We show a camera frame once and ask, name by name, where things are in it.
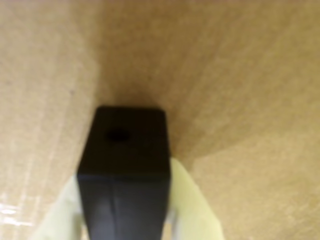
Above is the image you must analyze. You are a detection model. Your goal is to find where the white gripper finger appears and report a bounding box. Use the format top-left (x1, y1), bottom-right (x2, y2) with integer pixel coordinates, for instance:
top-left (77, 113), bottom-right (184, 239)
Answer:
top-left (31, 174), bottom-right (88, 240)
top-left (162, 158), bottom-right (225, 240)

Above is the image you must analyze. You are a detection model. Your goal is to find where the brown cardboard sheet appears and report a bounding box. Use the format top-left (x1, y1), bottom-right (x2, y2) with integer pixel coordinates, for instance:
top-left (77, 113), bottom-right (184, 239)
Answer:
top-left (0, 0), bottom-right (320, 240)

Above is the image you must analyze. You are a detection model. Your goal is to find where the black rectangular block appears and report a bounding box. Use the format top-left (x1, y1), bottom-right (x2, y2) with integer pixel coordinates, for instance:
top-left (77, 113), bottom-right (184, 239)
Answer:
top-left (76, 106), bottom-right (173, 240)

